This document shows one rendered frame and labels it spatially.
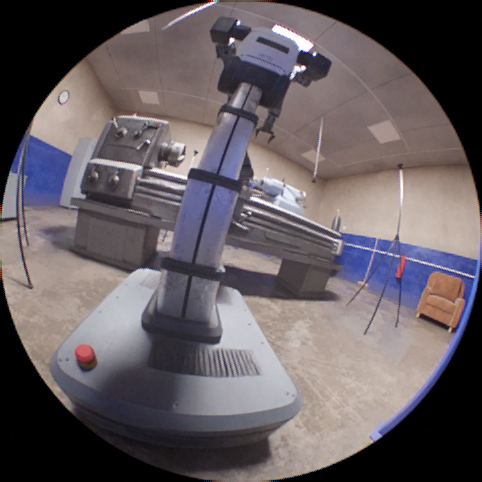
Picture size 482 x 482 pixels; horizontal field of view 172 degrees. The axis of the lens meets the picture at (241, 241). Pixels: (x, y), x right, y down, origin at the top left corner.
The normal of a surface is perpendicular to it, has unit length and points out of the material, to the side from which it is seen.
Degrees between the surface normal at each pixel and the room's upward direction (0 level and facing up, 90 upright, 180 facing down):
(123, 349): 0
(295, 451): 0
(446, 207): 90
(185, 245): 90
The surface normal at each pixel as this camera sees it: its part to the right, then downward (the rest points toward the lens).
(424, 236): -0.92, -0.23
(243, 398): 0.27, -0.96
